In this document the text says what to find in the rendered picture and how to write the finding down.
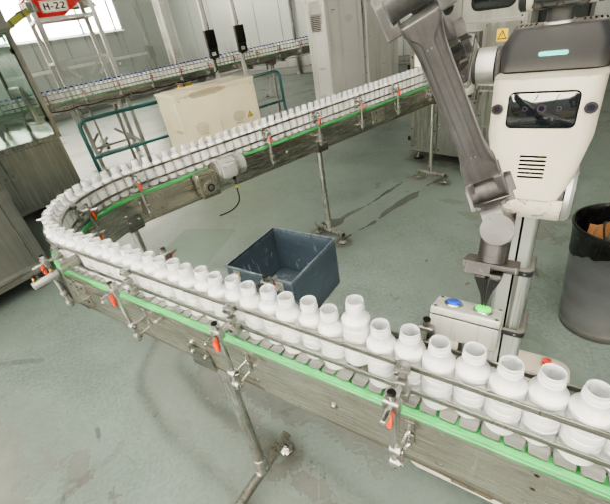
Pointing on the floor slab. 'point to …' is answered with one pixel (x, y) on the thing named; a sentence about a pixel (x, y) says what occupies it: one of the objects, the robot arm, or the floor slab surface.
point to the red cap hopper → (52, 13)
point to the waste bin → (602, 278)
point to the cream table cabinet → (208, 109)
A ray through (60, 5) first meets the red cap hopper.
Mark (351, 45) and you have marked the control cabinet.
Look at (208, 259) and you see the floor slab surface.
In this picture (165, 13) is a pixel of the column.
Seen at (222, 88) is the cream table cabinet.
